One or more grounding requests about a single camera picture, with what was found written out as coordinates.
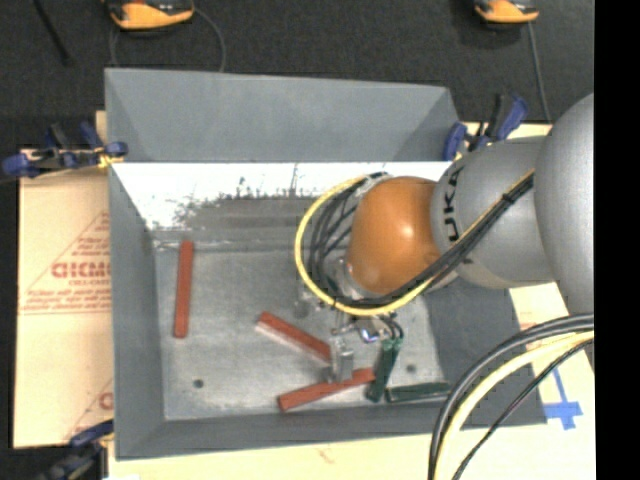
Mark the dark green flat block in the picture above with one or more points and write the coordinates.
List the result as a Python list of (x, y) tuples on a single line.
[(381, 375), (417, 392)]

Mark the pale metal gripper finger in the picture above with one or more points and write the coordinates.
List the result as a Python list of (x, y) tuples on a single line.
[(345, 365), (331, 374)]

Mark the brown cardboard board, red print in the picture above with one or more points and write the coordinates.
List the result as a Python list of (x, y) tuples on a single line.
[(60, 328)]

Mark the red-brown flat block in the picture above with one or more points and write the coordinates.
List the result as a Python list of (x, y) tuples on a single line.
[(310, 394), (292, 335), (183, 288)]

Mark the grey metal bin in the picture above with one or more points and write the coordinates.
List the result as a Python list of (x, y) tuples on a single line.
[(230, 278)]

